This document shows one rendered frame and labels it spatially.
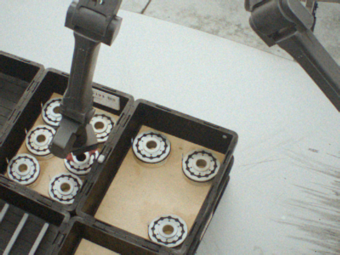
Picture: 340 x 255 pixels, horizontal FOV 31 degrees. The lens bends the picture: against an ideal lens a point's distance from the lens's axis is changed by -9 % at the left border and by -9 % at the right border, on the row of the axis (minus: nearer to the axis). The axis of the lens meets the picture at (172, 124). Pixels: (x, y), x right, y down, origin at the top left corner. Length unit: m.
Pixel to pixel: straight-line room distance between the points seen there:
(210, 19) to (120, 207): 1.75
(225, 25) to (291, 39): 2.16
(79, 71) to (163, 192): 0.52
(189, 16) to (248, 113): 1.32
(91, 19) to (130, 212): 0.68
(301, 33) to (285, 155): 0.92
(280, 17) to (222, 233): 0.89
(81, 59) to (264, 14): 0.41
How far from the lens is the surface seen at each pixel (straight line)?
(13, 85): 2.05
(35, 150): 1.85
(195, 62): 2.22
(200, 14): 3.36
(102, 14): 1.25
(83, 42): 1.31
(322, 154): 2.07
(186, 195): 1.79
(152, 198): 1.78
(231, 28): 3.31
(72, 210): 1.66
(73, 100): 1.52
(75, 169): 1.80
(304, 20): 1.15
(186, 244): 1.61
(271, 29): 1.17
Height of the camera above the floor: 2.39
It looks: 55 degrees down
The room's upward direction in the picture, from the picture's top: 2 degrees clockwise
